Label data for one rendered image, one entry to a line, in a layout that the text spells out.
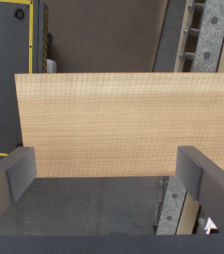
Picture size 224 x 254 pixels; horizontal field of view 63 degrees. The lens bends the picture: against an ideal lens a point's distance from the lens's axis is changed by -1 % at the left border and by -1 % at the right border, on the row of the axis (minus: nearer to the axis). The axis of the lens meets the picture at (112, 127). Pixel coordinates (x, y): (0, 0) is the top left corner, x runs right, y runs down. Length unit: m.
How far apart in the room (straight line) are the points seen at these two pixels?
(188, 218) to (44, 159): 0.30
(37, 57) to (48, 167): 0.62
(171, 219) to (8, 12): 0.88
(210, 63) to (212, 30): 0.05
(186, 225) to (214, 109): 0.25
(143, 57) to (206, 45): 0.82
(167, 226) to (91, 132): 0.26
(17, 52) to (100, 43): 0.46
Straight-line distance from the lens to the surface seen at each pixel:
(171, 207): 0.40
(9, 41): 0.90
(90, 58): 1.13
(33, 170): 0.17
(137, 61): 1.13
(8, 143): 0.96
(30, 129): 0.28
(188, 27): 0.63
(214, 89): 0.28
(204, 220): 0.42
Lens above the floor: 1.12
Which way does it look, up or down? 76 degrees down
